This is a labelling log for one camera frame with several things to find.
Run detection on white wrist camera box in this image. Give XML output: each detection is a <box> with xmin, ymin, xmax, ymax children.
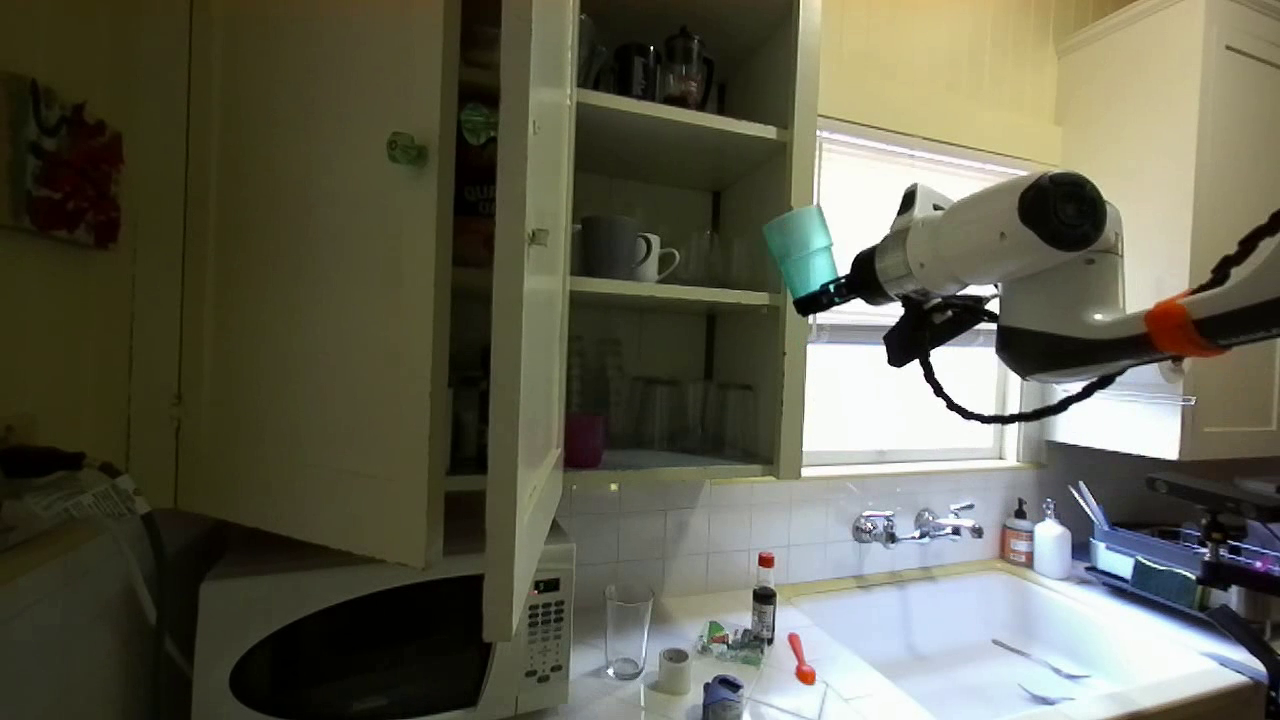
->
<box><xmin>892</xmin><ymin>178</ymin><xmax>955</xmax><ymax>223</ymax></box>

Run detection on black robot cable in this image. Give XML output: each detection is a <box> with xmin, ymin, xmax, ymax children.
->
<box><xmin>918</xmin><ymin>348</ymin><xmax>1137</xmax><ymax>428</ymax></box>

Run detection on white microwave oven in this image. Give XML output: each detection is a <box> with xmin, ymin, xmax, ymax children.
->
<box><xmin>189</xmin><ymin>523</ymin><xmax>581</xmax><ymax>720</ymax></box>

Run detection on window with cream frame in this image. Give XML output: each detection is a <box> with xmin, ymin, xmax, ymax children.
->
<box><xmin>796</xmin><ymin>116</ymin><xmax>1049</xmax><ymax>479</ymax></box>

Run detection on green crumpled wrapper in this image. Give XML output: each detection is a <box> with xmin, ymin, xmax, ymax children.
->
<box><xmin>698</xmin><ymin>616</ymin><xmax>772</xmax><ymax>666</ymax></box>

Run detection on white plastic bottle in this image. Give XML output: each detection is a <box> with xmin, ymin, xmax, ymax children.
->
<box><xmin>1032</xmin><ymin>496</ymin><xmax>1078</xmax><ymax>578</ymax></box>

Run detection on grey dish tub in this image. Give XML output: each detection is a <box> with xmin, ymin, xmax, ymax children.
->
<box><xmin>1090</xmin><ymin>523</ymin><xmax>1211</xmax><ymax>610</ymax></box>

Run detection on brown soap bottle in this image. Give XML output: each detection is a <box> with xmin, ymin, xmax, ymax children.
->
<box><xmin>995</xmin><ymin>496</ymin><xmax>1042</xmax><ymax>573</ymax></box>

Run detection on grey mug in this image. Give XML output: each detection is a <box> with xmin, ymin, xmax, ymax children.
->
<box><xmin>571</xmin><ymin>211</ymin><xmax>648</xmax><ymax>285</ymax></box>

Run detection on tall clear drinking glass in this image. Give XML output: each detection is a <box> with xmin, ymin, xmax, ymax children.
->
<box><xmin>601</xmin><ymin>583</ymin><xmax>657</xmax><ymax>683</ymax></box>

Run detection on white kitchen sink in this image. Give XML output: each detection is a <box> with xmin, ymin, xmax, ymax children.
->
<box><xmin>786</xmin><ymin>565</ymin><xmax>1265</xmax><ymax>720</ymax></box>

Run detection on red flower wall picture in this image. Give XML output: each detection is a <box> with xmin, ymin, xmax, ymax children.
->
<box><xmin>16</xmin><ymin>75</ymin><xmax>127</xmax><ymax>250</ymax></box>

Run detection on cream wall cabinet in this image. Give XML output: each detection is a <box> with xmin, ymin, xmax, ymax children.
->
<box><xmin>446</xmin><ymin>0</ymin><xmax>822</xmax><ymax>489</ymax></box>

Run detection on cream cabinet door green knob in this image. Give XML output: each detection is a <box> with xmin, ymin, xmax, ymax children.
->
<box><xmin>172</xmin><ymin>0</ymin><xmax>464</xmax><ymax>573</ymax></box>

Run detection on soy sauce bottle red cap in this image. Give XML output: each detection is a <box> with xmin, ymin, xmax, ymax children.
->
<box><xmin>750</xmin><ymin>548</ymin><xmax>779</xmax><ymax>646</ymax></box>

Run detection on white window blind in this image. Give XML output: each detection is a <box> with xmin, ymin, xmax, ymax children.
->
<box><xmin>812</xmin><ymin>125</ymin><xmax>1038</xmax><ymax>336</ymax></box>

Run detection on small white cup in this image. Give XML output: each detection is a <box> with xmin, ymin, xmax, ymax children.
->
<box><xmin>657</xmin><ymin>645</ymin><xmax>698</xmax><ymax>697</ymax></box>

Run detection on pale flat utensil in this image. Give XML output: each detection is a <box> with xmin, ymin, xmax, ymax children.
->
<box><xmin>993</xmin><ymin>634</ymin><xmax>1094</xmax><ymax>683</ymax></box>

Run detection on cream tall cabinet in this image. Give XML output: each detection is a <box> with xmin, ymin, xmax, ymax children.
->
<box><xmin>1045</xmin><ymin>0</ymin><xmax>1280</xmax><ymax>465</ymax></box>

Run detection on dark blue white mug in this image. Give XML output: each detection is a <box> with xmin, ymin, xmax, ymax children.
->
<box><xmin>701</xmin><ymin>671</ymin><xmax>750</xmax><ymax>720</ymax></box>

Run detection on metal teapot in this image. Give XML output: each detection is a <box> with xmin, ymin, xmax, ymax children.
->
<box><xmin>652</xmin><ymin>24</ymin><xmax>723</xmax><ymax>111</ymax></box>

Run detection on cream cabinet door small knob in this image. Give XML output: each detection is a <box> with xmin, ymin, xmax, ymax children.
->
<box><xmin>480</xmin><ymin>0</ymin><xmax>581</xmax><ymax>646</ymax></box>

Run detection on chrome wall tap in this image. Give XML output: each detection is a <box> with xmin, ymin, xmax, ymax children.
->
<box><xmin>853</xmin><ymin>504</ymin><xmax>905</xmax><ymax>552</ymax></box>
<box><xmin>911</xmin><ymin>500</ymin><xmax>987</xmax><ymax>542</ymax></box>

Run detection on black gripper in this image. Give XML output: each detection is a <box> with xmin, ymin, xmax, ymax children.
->
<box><xmin>793</xmin><ymin>245</ymin><xmax>892</xmax><ymax>321</ymax></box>

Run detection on teal blue plastic cup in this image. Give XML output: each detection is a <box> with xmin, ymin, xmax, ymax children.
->
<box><xmin>759</xmin><ymin>198</ymin><xmax>840</xmax><ymax>304</ymax></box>

